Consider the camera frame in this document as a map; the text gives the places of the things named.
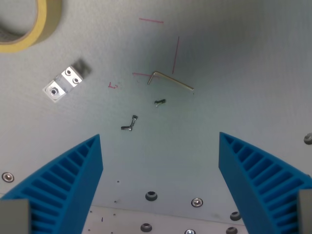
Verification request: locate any light metal base plate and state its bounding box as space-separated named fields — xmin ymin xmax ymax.
xmin=81 ymin=205 xmax=248 ymax=234

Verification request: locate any yellow masking tape roll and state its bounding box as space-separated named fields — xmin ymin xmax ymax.
xmin=0 ymin=0 xmax=63 ymax=54

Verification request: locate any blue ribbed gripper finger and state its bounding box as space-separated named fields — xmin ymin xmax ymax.
xmin=0 ymin=134 xmax=104 ymax=234
xmin=218 ymin=132 xmax=312 ymax=234

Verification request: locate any brass-coloured hex key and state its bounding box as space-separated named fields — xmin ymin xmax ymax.
xmin=147 ymin=71 xmax=195 ymax=92

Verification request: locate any aluminium block with screw holes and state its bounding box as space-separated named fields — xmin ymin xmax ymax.
xmin=42 ymin=58 xmax=92 ymax=104

